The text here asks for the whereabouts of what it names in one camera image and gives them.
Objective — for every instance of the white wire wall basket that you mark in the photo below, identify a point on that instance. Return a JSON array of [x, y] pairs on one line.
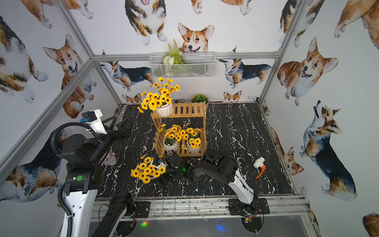
[[187, 65]]

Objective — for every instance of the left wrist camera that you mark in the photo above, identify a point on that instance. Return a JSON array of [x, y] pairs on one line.
[[93, 119]]

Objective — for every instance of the aluminium front rail frame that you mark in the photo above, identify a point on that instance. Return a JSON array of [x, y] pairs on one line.
[[208, 207]]

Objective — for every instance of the green fern white flower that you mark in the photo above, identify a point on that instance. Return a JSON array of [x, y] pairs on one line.
[[174, 55]]

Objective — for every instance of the sunflower pot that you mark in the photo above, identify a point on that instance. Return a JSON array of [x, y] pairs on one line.
[[191, 138], [161, 101], [171, 137], [149, 169]]

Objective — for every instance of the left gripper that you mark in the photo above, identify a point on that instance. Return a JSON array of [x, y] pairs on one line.
[[113, 132]]

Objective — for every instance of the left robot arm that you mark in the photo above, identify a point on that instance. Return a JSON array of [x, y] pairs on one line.
[[85, 157]]

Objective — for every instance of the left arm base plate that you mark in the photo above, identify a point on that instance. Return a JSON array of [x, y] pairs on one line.
[[141, 209]]

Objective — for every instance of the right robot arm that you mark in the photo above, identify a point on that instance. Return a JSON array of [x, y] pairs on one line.
[[217, 165]]

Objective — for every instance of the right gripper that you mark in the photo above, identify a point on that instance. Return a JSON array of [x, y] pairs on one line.
[[167, 162]]

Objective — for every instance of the pink pot green plant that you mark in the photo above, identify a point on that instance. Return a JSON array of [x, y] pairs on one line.
[[199, 98]]

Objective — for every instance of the wooden two-tier shelf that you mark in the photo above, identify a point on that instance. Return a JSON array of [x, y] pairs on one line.
[[181, 111]]

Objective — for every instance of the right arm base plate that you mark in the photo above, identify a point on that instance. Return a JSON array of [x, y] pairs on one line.
[[258, 206]]

